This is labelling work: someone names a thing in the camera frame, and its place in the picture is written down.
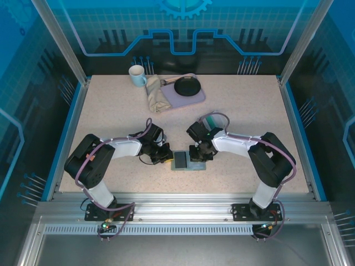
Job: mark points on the aluminium front beam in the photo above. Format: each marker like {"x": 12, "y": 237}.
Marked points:
{"x": 180, "y": 207}

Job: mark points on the black credit card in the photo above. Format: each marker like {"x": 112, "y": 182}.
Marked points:
{"x": 180, "y": 159}

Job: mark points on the teal credit card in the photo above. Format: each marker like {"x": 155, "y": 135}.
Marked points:
{"x": 210, "y": 121}

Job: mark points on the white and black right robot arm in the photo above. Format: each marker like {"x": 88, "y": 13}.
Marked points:
{"x": 233, "y": 147}

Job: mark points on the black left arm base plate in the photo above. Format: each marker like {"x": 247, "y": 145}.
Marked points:
{"x": 124, "y": 212}

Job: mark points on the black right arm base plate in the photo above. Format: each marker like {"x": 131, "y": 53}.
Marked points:
{"x": 240, "y": 212}

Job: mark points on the lavender tray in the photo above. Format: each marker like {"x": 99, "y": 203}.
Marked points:
{"x": 180, "y": 101}

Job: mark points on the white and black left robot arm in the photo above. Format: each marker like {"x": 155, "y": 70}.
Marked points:
{"x": 122, "y": 149}

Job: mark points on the aluminium side rail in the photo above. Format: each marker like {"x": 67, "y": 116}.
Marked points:
{"x": 294, "y": 119}
{"x": 75, "y": 119}

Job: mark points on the beige cloth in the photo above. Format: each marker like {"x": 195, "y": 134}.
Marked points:
{"x": 155, "y": 97}

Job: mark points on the grey-green card holder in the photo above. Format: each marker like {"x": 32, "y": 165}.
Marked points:
{"x": 198, "y": 166}

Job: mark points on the black bowl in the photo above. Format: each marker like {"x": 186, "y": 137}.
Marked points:
{"x": 187, "y": 86}

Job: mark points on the aluminium frame post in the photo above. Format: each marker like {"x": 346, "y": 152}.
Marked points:
{"x": 305, "y": 41}
{"x": 63, "y": 41}

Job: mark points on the light blue mug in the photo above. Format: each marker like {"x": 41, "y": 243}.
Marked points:
{"x": 136, "y": 76}

